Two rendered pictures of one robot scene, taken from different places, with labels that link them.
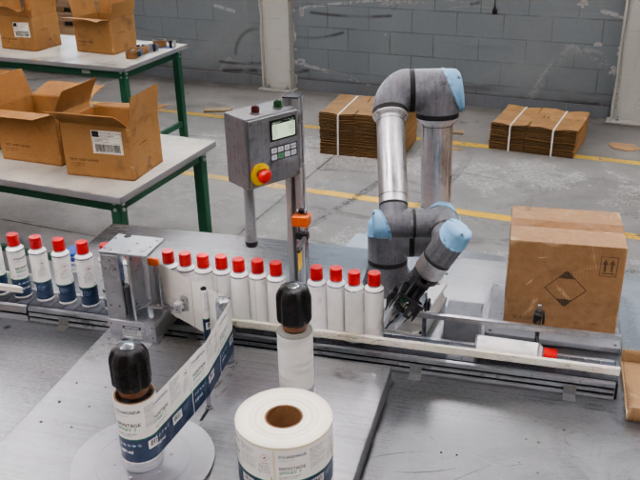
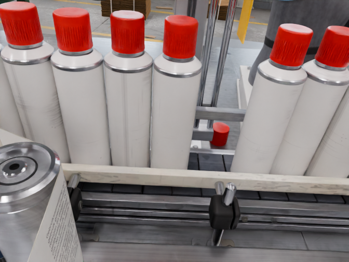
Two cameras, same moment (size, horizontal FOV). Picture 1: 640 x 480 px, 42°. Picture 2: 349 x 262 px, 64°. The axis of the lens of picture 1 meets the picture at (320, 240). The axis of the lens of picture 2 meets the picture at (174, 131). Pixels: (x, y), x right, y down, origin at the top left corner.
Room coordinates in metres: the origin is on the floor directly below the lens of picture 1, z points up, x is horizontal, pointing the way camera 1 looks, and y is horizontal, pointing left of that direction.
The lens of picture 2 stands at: (1.69, 0.21, 1.16)
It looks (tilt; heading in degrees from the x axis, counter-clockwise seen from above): 37 degrees down; 341
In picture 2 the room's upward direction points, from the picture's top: 5 degrees clockwise
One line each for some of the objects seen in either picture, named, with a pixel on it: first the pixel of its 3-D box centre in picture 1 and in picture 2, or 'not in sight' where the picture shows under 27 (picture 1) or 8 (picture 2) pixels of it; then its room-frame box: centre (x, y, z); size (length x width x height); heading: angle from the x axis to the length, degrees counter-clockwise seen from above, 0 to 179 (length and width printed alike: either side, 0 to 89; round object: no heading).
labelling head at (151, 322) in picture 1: (138, 288); not in sight; (1.97, 0.49, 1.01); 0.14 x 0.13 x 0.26; 74
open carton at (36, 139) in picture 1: (46, 116); not in sight; (3.77, 1.27, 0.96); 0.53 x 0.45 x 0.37; 158
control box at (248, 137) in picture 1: (263, 145); not in sight; (2.05, 0.14, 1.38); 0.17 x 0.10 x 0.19; 129
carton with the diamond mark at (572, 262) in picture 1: (561, 269); not in sight; (2.07, -0.68, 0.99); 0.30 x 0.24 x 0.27; 76
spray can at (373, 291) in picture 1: (373, 307); not in sight; (1.88, -0.14, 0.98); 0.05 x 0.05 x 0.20
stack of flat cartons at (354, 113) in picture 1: (369, 126); (126, 1); (6.06, -0.39, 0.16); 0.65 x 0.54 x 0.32; 71
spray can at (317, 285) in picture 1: (317, 300); (267, 115); (1.93, 0.01, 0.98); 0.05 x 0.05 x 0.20
